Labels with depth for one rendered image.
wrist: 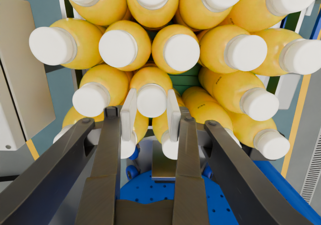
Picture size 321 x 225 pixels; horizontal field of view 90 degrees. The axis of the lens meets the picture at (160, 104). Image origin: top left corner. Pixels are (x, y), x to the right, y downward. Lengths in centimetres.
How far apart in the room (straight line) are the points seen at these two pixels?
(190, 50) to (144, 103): 8
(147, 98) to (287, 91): 46
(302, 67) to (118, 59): 21
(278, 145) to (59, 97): 151
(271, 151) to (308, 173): 219
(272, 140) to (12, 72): 37
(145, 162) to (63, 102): 121
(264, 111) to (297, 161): 204
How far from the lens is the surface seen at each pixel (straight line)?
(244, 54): 21
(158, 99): 20
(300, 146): 216
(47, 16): 150
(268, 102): 24
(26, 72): 31
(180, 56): 19
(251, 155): 43
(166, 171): 36
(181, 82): 41
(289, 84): 58
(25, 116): 31
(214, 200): 42
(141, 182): 42
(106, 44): 19
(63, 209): 90
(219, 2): 20
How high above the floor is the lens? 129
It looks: 68 degrees down
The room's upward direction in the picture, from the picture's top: 176 degrees clockwise
